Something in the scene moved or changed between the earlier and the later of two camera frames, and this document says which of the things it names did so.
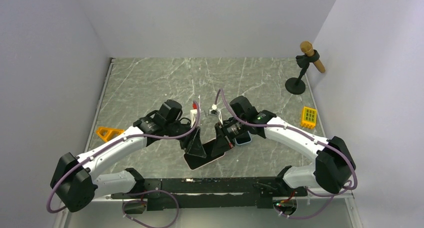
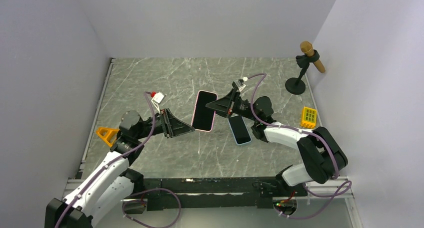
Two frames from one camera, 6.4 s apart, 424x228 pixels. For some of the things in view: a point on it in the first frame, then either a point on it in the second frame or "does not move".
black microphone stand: (296, 85) does not move
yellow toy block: (309, 115) does not move
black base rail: (183, 194) does not move
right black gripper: (224, 136) -> (226, 106)
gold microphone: (307, 47) does not move
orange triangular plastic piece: (108, 134) does not move
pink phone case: (213, 150) -> (203, 117)
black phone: (213, 151) -> (204, 116)
